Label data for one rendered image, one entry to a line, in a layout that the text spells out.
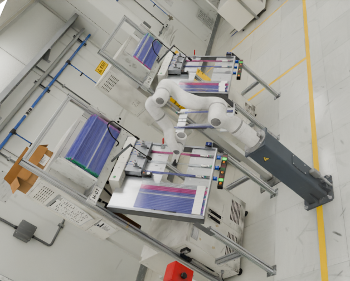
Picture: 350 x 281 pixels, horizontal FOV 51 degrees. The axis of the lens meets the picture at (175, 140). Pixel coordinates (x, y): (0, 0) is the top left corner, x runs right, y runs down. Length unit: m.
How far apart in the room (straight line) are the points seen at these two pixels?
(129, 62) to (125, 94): 0.34
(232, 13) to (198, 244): 5.00
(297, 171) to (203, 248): 0.91
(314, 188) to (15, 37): 4.12
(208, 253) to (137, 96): 1.76
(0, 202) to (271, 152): 2.72
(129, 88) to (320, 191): 2.07
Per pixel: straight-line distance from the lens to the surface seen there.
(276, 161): 2.67
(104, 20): 5.78
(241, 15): 7.09
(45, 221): 4.18
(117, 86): 3.84
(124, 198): 2.77
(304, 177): 2.79
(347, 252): 2.64
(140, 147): 3.02
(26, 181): 2.92
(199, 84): 3.73
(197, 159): 2.94
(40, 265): 4.04
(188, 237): 2.86
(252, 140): 2.57
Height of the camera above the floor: 1.94
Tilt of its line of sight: 18 degrees down
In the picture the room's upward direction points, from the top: 54 degrees counter-clockwise
